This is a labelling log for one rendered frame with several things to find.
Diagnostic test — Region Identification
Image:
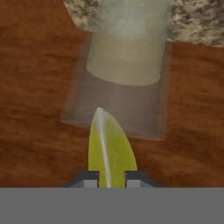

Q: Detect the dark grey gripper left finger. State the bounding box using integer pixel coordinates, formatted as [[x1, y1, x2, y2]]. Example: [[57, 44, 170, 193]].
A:
[[63, 170, 101, 189]]

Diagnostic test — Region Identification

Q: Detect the clear glass of lemonade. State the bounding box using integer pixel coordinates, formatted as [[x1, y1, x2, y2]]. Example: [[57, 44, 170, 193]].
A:
[[59, 0, 173, 142]]

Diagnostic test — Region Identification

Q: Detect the yellow-green lemon wedge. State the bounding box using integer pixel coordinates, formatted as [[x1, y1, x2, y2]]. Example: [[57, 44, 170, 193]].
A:
[[87, 107, 138, 189]]

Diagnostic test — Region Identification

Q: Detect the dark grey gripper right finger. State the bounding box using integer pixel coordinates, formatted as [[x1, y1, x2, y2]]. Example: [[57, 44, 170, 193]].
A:
[[124, 170, 163, 189]]

